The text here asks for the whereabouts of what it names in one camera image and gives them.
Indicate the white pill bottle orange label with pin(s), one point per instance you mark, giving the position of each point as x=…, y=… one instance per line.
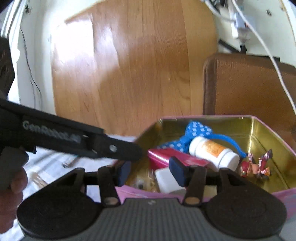
x=218, y=155

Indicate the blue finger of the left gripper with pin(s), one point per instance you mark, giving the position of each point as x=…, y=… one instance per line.
x=103, y=146

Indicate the brown woven chair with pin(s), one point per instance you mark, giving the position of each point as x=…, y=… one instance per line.
x=241, y=84

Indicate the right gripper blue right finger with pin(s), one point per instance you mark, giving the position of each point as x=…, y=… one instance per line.
x=193, y=178

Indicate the blue polka dot headband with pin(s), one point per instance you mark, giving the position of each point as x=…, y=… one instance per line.
x=197, y=129

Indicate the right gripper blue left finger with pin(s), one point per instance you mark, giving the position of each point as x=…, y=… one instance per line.
x=109, y=177

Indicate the pink small box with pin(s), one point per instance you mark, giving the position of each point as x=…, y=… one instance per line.
x=159, y=158

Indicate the wooden headboard panel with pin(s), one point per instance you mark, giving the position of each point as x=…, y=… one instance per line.
x=122, y=65

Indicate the white square box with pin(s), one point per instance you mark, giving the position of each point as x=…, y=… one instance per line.
x=167, y=183

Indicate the white power strip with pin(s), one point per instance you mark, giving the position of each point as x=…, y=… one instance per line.
x=238, y=27

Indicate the pink macaron biscuit tin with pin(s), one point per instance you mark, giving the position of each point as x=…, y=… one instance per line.
x=244, y=144

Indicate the person left hand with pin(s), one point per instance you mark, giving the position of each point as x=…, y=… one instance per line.
x=11, y=199

